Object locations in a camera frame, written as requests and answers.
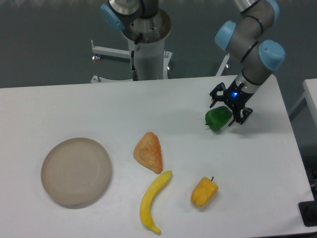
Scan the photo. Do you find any yellow toy banana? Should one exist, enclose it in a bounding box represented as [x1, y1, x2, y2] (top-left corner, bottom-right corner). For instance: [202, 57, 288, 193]
[139, 171, 173, 235]

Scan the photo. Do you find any beige round plate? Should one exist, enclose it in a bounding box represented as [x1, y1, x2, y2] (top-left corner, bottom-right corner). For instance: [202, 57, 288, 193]
[41, 138, 111, 208]

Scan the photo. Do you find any yellow toy bell pepper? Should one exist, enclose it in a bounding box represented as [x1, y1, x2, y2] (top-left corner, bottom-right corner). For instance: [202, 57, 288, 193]
[190, 177, 219, 207]

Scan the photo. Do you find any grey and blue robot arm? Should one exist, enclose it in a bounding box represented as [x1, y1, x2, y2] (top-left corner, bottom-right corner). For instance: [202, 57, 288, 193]
[100, 0, 285, 131]

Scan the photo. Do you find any black cable on pedestal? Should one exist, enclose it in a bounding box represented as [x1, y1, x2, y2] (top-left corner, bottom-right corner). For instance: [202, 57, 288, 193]
[130, 32, 143, 81]

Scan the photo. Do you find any black device at table edge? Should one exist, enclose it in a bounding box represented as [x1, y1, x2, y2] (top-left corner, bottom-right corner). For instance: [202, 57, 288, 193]
[298, 200, 317, 227]

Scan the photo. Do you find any orange toy bread slice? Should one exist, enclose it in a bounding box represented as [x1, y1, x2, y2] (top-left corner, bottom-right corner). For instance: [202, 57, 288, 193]
[133, 131, 163, 174]

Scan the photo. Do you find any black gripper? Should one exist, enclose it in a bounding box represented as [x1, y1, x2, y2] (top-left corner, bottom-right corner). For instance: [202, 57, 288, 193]
[210, 80, 253, 126]

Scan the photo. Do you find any green toy bell pepper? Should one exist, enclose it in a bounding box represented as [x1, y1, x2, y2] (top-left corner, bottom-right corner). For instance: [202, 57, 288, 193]
[205, 106, 232, 131]

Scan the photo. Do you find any white side table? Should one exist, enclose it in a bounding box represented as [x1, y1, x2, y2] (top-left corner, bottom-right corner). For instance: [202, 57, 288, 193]
[303, 78, 317, 124]

